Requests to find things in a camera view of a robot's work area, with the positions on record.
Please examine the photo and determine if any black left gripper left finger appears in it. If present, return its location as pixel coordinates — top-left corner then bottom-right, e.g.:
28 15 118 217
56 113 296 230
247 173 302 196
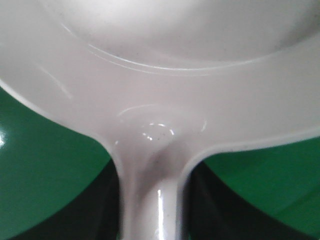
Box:
14 161 120 240

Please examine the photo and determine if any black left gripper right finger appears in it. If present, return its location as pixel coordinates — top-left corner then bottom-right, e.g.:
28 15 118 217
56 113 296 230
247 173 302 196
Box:
184 159 288 240

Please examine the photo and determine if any pink plastic dustpan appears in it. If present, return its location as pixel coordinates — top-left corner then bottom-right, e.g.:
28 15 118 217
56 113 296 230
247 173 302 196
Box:
0 0 320 240

